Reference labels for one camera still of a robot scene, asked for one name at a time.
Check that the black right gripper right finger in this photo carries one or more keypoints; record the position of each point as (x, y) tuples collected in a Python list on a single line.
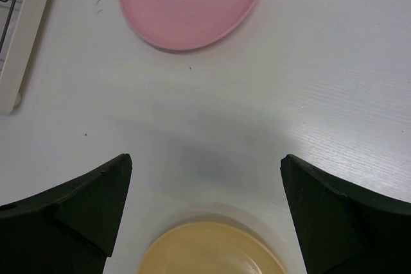
[(342, 227)]

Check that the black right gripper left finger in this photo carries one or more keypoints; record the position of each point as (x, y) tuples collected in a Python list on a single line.
[(70, 228)]

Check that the pink plastic plate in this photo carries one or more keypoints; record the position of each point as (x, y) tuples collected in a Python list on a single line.
[(184, 25)]

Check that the yellow plastic plate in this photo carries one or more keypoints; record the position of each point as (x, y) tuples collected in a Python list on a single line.
[(209, 247)]

